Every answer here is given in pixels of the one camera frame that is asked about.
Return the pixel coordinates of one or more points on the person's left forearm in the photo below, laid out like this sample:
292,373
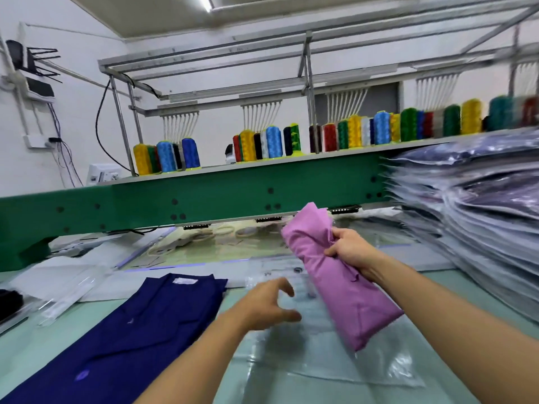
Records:
202,366

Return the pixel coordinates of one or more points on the row of coloured thread spools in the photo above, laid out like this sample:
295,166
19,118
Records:
370,130

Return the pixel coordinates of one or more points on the pink shirt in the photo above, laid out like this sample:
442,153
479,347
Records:
354,307

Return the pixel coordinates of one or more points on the green machine beam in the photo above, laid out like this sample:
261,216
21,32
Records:
185,197

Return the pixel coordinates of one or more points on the stack of plastic bags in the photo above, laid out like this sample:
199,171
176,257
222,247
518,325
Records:
295,357

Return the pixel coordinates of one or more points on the crumpled clear plastic film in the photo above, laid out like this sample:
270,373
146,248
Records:
59,290

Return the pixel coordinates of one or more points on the white wall socket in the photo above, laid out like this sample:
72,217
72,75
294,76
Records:
40,141

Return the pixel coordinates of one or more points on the ceiling light tube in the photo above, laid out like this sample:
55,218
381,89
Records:
205,3

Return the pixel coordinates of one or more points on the person's right hand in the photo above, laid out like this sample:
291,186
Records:
355,250

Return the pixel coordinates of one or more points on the white box device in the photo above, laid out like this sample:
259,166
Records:
103,172

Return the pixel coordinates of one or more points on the person's right forearm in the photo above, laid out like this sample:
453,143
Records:
463,332

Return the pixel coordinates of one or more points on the navy blue shirt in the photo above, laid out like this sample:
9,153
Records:
126,340

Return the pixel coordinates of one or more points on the person's left hand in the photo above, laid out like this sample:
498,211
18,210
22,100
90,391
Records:
263,309

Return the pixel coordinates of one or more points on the wall router with antennas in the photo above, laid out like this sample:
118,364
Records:
34,80

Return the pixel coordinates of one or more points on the grey metal thread rack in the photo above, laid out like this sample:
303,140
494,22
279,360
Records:
309,80

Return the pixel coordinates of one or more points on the stack of bagged garments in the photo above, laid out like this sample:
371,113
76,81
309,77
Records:
472,176

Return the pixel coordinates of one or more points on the black cloth bundle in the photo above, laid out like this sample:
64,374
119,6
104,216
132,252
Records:
8,303

